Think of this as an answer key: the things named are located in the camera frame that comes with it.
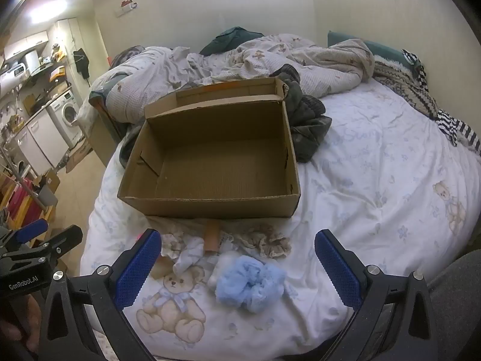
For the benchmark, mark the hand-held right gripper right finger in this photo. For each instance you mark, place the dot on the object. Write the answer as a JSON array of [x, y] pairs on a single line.
[[338, 270]]

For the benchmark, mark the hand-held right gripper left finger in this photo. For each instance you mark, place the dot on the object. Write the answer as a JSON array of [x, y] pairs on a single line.
[[137, 269]]

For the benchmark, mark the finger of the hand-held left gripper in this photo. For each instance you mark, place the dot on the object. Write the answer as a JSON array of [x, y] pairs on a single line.
[[64, 238], [32, 229]]

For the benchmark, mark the small brown cardboard piece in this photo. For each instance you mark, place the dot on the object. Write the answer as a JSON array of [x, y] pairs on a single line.
[[163, 269]]

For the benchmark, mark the beige frilly sock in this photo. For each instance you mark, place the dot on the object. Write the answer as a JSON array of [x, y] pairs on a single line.
[[171, 246], [265, 242]]

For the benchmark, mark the white knotted sock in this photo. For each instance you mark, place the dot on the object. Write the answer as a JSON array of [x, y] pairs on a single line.
[[189, 255]]

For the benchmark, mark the light blue fluffy sock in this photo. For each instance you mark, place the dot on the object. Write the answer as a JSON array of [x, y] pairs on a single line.
[[248, 284]]

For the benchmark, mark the brown cardboard box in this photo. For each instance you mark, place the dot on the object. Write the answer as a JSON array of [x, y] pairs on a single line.
[[218, 158]]

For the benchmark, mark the person's left hand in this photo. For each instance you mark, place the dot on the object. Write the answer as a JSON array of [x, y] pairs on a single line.
[[17, 323]]

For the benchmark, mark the red hanging clothes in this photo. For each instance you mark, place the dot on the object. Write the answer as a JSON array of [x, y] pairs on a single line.
[[17, 199]]

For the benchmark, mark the grey bin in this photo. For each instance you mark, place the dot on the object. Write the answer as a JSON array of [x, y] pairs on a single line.
[[48, 196]]

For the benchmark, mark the small cardboard floor box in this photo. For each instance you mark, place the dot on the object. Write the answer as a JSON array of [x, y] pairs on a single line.
[[49, 182]]

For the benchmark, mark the brown cardboard tube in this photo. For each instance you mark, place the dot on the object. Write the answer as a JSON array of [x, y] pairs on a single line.
[[211, 237]]

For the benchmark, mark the white floor cabinet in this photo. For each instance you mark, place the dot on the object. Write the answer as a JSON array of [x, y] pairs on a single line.
[[37, 143]]

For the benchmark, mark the white washing machine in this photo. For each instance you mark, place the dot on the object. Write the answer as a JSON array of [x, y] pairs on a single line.
[[65, 116]]

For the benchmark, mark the dark green garment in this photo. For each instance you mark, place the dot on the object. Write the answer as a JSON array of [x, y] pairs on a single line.
[[308, 120]]

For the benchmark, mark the yellow box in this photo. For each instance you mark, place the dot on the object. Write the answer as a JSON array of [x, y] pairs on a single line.
[[57, 74]]

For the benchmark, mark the black hanging garment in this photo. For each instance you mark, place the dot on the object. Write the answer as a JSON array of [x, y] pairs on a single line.
[[82, 62]]

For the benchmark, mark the black white striped cloth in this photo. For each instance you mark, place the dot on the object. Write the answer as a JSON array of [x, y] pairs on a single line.
[[451, 124]]

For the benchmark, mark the patterned knit blanket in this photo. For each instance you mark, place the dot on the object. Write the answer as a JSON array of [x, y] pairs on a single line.
[[402, 82]]

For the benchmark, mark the teal pillow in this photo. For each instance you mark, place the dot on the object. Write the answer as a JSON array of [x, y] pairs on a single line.
[[383, 49]]

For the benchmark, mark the bear print quilt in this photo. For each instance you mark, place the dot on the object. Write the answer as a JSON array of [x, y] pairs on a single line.
[[240, 64]]

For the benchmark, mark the dark teal cloth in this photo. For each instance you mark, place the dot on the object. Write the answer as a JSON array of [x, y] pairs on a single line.
[[229, 39]]

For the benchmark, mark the white wall socket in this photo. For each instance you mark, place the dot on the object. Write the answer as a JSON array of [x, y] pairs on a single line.
[[126, 7]]

